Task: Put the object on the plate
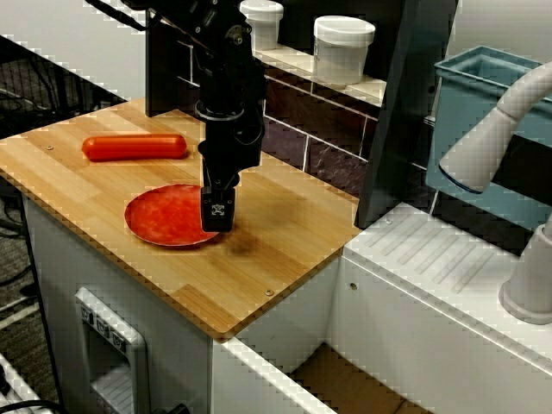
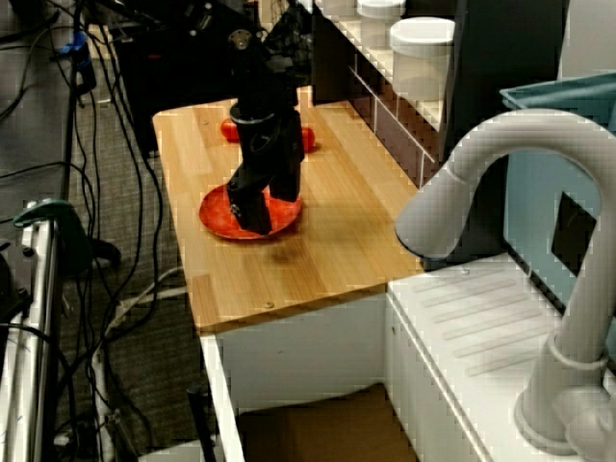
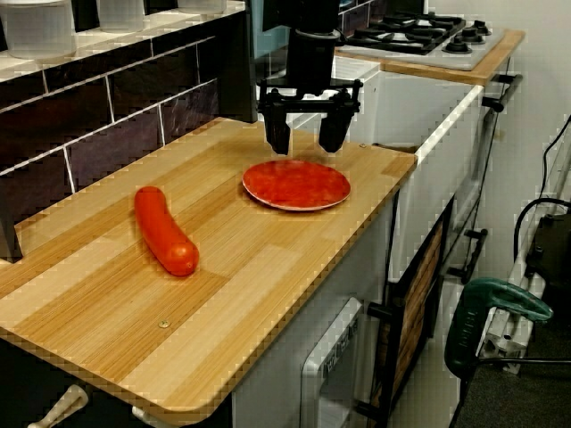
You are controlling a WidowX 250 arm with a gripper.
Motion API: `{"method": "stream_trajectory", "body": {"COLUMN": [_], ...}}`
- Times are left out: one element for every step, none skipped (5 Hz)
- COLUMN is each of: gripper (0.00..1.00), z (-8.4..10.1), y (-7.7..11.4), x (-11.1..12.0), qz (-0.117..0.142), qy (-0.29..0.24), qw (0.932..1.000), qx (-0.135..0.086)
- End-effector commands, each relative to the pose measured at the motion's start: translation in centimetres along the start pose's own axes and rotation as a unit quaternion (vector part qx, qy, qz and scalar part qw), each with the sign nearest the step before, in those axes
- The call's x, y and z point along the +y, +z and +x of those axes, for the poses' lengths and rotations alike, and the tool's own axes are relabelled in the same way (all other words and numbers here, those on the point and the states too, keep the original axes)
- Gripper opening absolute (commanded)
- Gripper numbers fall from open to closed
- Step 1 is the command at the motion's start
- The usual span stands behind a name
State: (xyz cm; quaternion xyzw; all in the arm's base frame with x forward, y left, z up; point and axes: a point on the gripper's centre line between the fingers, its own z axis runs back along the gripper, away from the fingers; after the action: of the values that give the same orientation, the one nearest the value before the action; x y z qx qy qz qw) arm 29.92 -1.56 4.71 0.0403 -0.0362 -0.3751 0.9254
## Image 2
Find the white translucent lidded container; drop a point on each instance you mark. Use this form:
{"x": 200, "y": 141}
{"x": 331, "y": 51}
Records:
{"x": 421, "y": 58}
{"x": 377, "y": 21}

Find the blue tape piece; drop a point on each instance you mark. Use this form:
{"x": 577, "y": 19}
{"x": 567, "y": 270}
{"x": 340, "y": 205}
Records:
{"x": 76, "y": 48}

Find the dark tile backsplash panel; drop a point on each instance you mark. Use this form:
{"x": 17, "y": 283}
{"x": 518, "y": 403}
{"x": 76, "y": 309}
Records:
{"x": 385, "y": 115}

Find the white sink basin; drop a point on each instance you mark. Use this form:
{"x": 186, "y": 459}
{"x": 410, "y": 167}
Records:
{"x": 462, "y": 308}

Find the thin black pole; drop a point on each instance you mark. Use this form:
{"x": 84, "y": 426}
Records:
{"x": 71, "y": 125}

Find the green power drill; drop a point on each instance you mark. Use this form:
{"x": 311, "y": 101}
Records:
{"x": 72, "y": 226}

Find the aluminium frame profile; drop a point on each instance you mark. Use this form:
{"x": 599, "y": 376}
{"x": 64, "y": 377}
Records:
{"x": 41, "y": 313}

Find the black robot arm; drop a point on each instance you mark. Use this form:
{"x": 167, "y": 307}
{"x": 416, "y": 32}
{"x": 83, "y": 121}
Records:
{"x": 260, "y": 72}

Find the black upright panel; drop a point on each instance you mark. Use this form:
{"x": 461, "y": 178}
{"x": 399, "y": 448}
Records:
{"x": 332, "y": 48}

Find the red elongated toy vegetable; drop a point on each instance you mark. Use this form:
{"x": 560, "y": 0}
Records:
{"x": 229, "y": 130}

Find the red round plate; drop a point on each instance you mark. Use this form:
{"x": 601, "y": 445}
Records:
{"x": 216, "y": 216}

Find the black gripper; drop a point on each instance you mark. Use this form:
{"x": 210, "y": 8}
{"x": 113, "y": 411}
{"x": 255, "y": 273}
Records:
{"x": 269, "y": 139}

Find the grey toy faucet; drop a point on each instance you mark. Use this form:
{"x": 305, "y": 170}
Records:
{"x": 577, "y": 269}

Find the teal plastic bin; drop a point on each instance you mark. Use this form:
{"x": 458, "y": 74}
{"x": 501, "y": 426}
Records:
{"x": 534, "y": 192}

